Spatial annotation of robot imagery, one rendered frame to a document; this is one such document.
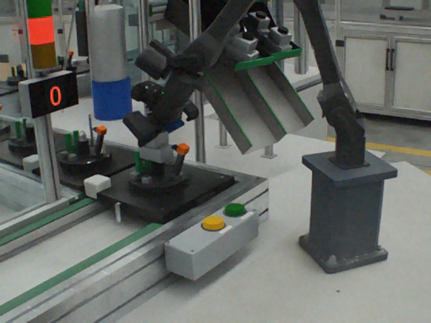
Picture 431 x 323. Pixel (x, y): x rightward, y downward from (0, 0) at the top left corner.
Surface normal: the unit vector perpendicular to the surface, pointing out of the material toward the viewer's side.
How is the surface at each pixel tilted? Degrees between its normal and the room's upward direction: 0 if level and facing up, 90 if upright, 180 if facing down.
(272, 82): 45
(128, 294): 90
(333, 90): 62
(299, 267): 0
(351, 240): 90
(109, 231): 0
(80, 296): 90
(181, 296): 0
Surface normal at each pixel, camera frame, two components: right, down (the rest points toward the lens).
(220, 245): 0.80, 0.19
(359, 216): 0.29, 0.33
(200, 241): -0.04, -0.93
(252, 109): 0.46, -0.49
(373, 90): -0.47, 0.33
